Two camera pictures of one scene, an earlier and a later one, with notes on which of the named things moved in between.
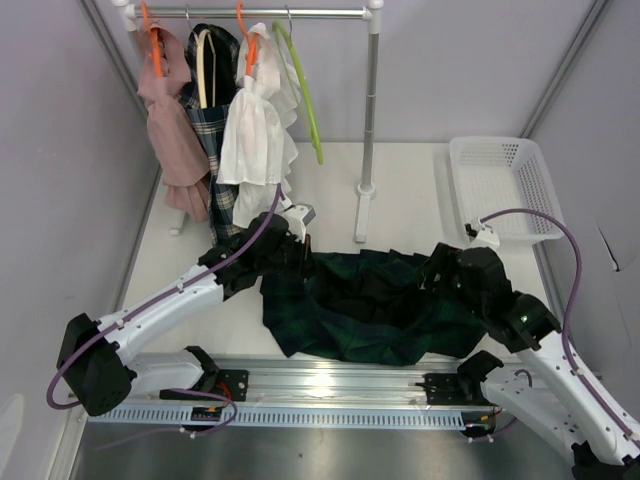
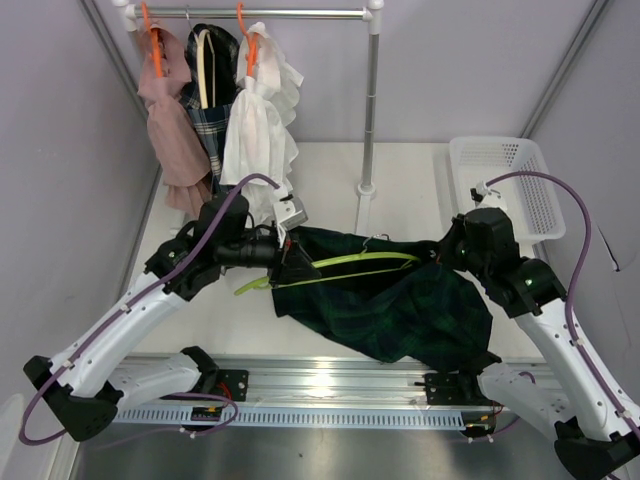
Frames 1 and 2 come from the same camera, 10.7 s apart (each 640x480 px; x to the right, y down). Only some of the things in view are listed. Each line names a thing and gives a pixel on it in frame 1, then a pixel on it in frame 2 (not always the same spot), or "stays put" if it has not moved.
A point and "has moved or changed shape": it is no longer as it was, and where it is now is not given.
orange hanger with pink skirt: x=155 y=43 stays put
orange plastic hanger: x=251 y=44 stays put
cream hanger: x=200 y=35 stays put
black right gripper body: x=450 y=278 → x=456 y=254
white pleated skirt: x=258 y=145 stays put
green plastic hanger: x=296 y=74 → x=266 y=283
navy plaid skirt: x=213 y=72 stays put
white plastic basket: x=498 y=173 stays put
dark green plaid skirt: x=364 y=308 has moved or changed shape
